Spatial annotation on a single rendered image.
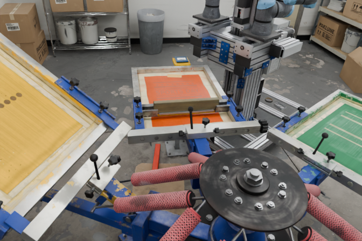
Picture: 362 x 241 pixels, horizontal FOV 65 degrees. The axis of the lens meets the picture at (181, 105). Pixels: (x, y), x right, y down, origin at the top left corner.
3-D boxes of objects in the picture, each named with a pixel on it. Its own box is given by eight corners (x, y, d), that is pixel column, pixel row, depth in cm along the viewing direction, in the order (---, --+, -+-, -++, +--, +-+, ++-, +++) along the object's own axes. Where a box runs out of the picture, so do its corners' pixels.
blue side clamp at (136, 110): (133, 108, 174) (132, 99, 170) (141, 108, 175) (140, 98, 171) (136, 140, 149) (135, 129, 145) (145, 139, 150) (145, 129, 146)
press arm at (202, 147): (190, 139, 144) (191, 131, 141) (202, 137, 145) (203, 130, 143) (199, 163, 130) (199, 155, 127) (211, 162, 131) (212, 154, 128)
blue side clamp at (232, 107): (220, 103, 184) (221, 94, 180) (227, 103, 185) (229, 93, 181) (236, 132, 159) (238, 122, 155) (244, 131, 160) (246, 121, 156)
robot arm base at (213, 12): (210, 13, 248) (211, 1, 243) (223, 16, 239) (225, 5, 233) (198, 15, 239) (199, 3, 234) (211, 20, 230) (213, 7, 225)
